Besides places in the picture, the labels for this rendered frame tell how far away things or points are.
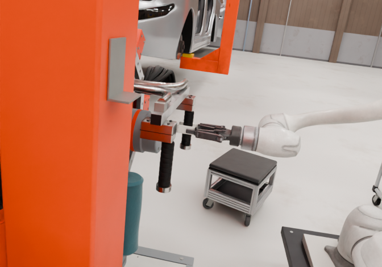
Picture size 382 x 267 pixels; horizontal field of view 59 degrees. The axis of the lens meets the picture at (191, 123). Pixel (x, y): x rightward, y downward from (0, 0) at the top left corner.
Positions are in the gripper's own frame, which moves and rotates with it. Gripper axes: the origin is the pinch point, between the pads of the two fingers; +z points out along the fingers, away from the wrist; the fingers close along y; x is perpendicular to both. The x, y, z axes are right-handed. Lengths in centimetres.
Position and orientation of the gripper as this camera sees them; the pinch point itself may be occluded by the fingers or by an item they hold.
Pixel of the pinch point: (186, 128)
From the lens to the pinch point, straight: 126.6
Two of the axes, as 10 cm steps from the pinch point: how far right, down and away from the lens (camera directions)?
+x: 1.1, -9.5, -3.0
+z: -9.8, -1.6, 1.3
